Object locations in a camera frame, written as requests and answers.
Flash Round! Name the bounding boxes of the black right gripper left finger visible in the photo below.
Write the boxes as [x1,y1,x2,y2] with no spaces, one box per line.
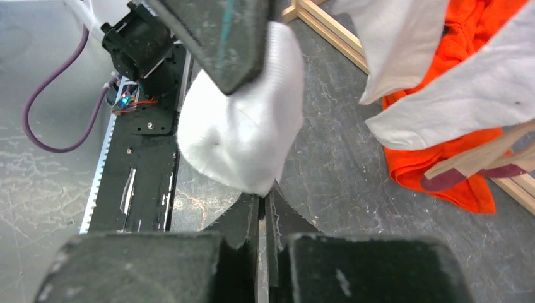
[34,194,259,302]

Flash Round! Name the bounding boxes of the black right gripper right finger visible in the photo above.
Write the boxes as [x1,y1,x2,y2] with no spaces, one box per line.
[265,190,473,302]

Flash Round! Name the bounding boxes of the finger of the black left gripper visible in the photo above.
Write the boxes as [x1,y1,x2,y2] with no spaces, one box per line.
[147,0,277,95]

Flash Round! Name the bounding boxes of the white sock with black stripes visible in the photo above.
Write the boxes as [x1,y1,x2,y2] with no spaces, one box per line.
[176,22,304,196]

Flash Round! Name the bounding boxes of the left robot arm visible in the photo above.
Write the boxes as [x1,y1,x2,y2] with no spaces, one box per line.
[101,1,282,96]

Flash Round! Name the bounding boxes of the hanging white sock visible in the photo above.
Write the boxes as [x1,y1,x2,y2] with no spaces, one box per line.
[331,0,448,105]
[365,1,534,151]

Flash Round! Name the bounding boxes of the tan sock maroon toe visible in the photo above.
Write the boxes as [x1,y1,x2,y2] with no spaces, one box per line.
[421,120,534,191]

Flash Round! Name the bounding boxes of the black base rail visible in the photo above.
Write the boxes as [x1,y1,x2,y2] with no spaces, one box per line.
[79,44,192,234]

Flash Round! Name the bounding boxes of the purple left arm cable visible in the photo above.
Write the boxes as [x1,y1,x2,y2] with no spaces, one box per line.
[21,25,122,154]

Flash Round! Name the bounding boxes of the wooden drying rack frame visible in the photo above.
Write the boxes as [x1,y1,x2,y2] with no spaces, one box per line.
[282,1,534,214]

